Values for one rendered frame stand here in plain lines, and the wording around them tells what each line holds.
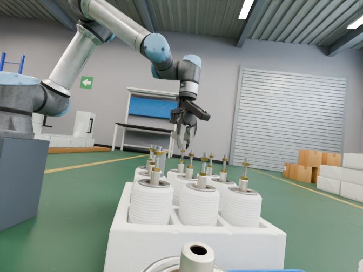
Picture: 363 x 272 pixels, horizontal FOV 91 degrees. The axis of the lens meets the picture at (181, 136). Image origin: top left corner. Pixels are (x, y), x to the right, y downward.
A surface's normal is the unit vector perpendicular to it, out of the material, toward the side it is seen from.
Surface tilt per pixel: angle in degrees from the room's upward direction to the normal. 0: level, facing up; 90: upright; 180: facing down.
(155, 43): 90
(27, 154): 90
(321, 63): 90
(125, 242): 90
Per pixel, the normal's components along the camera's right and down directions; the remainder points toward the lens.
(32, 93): 0.98, 0.12
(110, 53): -0.05, -0.07
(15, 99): 0.76, 0.06
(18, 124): 0.88, -0.22
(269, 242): 0.23, -0.03
